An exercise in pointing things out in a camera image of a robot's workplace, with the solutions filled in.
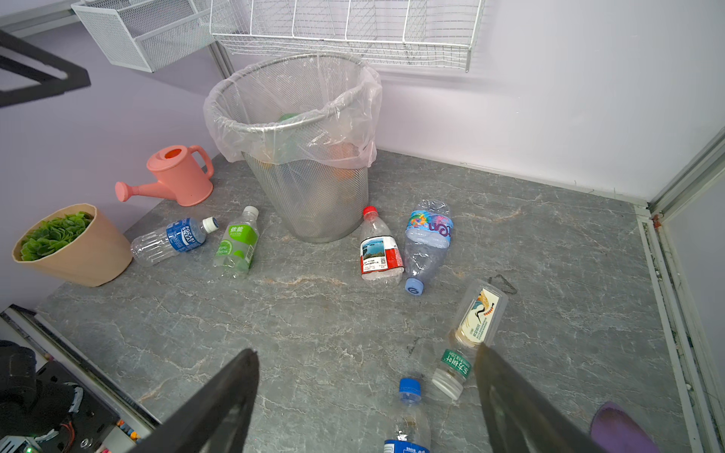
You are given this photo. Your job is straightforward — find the long white wire basket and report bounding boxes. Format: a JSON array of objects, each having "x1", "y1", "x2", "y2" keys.
[{"x1": 210, "y1": 0, "x2": 486, "y2": 71}]

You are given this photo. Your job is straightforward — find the colourful label blue-cap bottle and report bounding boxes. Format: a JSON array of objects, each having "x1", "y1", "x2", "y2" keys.
[{"x1": 403, "y1": 199, "x2": 454, "y2": 296}]

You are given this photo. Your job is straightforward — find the bowl of green plant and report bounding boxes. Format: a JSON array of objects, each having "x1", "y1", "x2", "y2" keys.
[{"x1": 11, "y1": 203, "x2": 132, "y2": 287}]

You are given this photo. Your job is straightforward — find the grey mesh trash bin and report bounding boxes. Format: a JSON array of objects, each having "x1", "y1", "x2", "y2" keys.
[{"x1": 208, "y1": 53, "x2": 378, "y2": 245}]

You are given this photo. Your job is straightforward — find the green label lime bottle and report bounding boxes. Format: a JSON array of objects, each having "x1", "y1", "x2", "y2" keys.
[{"x1": 213, "y1": 206, "x2": 260, "y2": 277}]

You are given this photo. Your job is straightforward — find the Pocari Sweat bottle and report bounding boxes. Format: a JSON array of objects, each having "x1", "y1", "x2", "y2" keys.
[{"x1": 131, "y1": 217, "x2": 219, "y2": 266}]

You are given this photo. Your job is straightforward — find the clear plastic bin liner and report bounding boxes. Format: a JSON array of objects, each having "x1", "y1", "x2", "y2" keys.
[{"x1": 203, "y1": 53, "x2": 383, "y2": 170}]

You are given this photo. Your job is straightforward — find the pink watering can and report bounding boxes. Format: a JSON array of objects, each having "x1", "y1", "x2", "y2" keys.
[{"x1": 115, "y1": 145, "x2": 214, "y2": 207}]

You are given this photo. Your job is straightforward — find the small blue-cap water bottle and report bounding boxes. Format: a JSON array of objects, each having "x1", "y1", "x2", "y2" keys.
[{"x1": 383, "y1": 377, "x2": 432, "y2": 453}]

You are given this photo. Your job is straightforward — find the cream label green-band bottle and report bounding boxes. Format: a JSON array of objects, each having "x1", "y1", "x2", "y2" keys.
[{"x1": 432, "y1": 279, "x2": 509, "y2": 401}]

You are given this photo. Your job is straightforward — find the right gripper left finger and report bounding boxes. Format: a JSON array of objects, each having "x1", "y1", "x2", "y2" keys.
[{"x1": 132, "y1": 348, "x2": 260, "y2": 453}]

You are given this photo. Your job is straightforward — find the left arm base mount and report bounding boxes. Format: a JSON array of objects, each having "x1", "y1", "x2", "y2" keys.
[{"x1": 1, "y1": 340, "x2": 120, "y2": 452}]

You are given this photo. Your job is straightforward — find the small white mesh basket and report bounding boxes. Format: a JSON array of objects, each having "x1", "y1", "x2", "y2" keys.
[{"x1": 71, "y1": 0, "x2": 213, "y2": 73}]

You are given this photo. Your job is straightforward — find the red white label bottle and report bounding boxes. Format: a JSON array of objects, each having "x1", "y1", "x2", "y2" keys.
[{"x1": 359, "y1": 206, "x2": 405, "y2": 287}]

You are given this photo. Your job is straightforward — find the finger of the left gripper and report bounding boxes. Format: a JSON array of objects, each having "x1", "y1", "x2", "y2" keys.
[{"x1": 1, "y1": 31, "x2": 91, "y2": 108}]

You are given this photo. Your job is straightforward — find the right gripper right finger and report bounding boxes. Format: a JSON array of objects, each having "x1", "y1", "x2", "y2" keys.
[{"x1": 474, "y1": 345, "x2": 603, "y2": 452}]

